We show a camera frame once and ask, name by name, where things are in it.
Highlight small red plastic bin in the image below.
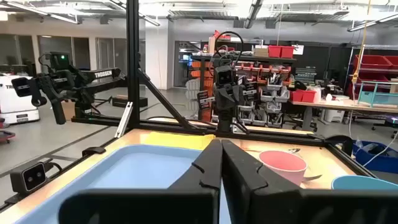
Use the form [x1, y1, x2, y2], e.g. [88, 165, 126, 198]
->
[302, 90, 317, 103]
[268, 45, 282, 59]
[280, 46, 295, 59]
[290, 90, 304, 103]

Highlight stacked small cardboard boxes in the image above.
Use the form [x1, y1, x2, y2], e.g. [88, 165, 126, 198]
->
[253, 46, 270, 58]

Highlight parts bin shelving rack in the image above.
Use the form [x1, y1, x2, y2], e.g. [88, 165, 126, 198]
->
[190, 55, 296, 129]

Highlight flat black floor case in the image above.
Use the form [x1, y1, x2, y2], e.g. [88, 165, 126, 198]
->
[111, 95, 149, 109]

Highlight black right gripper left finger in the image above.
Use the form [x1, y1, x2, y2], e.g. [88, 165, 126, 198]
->
[58, 139, 223, 224]

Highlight pink plastic cup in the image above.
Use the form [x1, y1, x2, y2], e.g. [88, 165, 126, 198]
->
[259, 150, 308, 187]

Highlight wooden workbench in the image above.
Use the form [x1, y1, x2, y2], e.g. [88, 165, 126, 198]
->
[289, 98, 398, 131]

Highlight black office chair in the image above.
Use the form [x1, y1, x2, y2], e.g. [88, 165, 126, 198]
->
[283, 80, 318, 133]

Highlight thin white cable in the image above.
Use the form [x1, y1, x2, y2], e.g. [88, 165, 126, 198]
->
[348, 108, 398, 167]

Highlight blue plastic tray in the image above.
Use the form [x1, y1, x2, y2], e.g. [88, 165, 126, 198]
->
[15, 144, 233, 224]

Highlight red cart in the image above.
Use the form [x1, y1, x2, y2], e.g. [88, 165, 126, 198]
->
[0, 117, 16, 144]

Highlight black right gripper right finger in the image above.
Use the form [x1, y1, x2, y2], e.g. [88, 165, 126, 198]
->
[221, 139, 398, 224]

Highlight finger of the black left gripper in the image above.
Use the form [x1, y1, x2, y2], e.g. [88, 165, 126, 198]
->
[228, 84, 245, 108]
[215, 86, 231, 108]

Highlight yellow hanging cord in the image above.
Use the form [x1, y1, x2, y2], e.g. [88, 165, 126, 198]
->
[351, 0, 373, 85]

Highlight ceiling strip light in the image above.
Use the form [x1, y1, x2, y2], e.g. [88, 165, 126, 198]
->
[0, 0, 82, 25]
[347, 14, 398, 32]

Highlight blue plastic bin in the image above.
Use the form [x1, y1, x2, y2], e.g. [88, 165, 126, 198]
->
[353, 140, 398, 174]

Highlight teal metal rack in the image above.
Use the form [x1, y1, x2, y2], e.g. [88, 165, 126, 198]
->
[357, 81, 398, 108]

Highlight large red storage bin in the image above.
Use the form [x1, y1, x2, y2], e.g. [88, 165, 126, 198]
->
[384, 55, 398, 70]
[353, 55, 393, 70]

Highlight silver aluminium bar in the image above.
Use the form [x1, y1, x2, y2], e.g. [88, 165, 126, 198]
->
[114, 101, 134, 139]

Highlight yellow cloth napkin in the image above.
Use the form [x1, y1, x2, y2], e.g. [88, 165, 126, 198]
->
[143, 131, 216, 151]

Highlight blue ribbed bowl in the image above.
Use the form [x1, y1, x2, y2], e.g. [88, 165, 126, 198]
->
[331, 175, 398, 191]

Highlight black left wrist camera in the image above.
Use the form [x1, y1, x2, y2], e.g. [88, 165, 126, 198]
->
[214, 65, 237, 88]

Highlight black table-level camera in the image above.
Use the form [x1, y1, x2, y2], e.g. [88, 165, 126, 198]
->
[9, 161, 48, 196]

